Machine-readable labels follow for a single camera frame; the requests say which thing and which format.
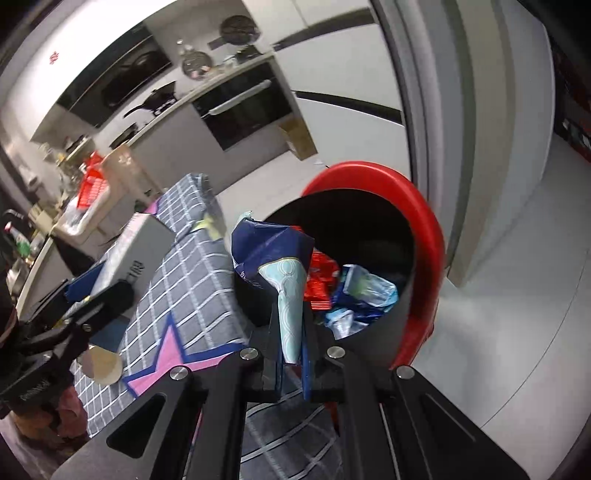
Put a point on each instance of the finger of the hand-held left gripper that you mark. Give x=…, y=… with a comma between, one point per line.
x=113, y=297
x=81, y=281

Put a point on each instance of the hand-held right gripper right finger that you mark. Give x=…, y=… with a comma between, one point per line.
x=318, y=374

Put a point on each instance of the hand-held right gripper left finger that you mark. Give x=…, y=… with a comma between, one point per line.
x=270, y=369

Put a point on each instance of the white cardboard box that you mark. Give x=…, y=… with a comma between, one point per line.
x=138, y=258

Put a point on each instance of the black trash bin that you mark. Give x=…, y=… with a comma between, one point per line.
x=369, y=341

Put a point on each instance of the blue clear plastic wrapper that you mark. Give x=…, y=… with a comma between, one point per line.
x=364, y=295

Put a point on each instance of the red wrapper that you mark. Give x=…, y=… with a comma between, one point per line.
x=323, y=281

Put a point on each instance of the dark blue plastic bag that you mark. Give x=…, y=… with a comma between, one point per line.
x=263, y=249

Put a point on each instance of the person's left hand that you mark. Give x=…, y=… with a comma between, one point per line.
x=51, y=415

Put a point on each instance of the black hanging cloth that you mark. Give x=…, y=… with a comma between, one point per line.
x=76, y=263

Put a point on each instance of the grey checked tablecloth with stars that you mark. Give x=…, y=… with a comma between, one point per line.
x=194, y=300

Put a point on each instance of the red plastic basket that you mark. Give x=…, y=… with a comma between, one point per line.
x=92, y=189

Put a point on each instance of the black wok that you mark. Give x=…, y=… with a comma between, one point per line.
x=154, y=99

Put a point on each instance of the black range hood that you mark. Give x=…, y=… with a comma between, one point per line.
x=115, y=78

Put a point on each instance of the black built-in oven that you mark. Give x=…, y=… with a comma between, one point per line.
x=240, y=110

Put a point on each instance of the red paper decoration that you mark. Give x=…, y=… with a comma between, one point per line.
x=54, y=56

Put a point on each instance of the brown cardboard box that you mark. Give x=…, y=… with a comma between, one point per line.
x=298, y=141

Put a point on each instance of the round metal steamer plate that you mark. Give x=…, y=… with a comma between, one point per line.
x=235, y=28
x=196, y=64

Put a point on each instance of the white refrigerator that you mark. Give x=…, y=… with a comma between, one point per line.
x=351, y=60

